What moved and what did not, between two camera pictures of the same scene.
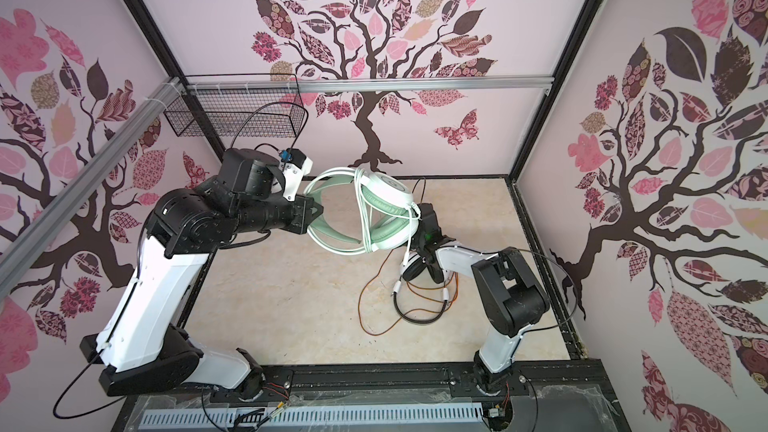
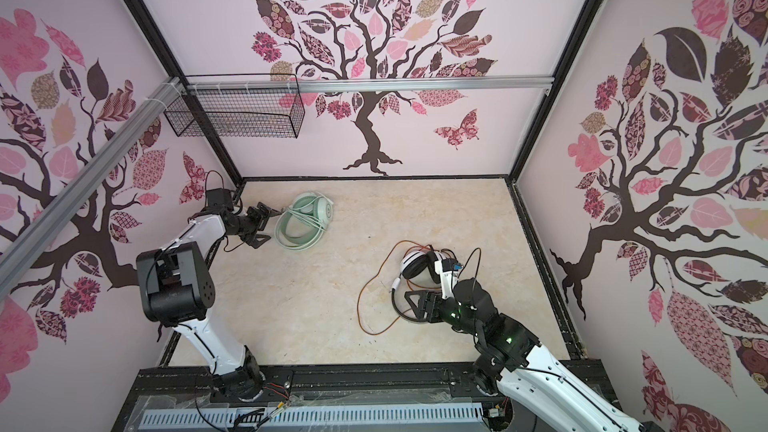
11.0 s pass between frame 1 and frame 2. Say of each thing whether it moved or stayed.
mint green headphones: moved
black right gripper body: moved
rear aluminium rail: stayed
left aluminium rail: stayed
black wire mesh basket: stayed
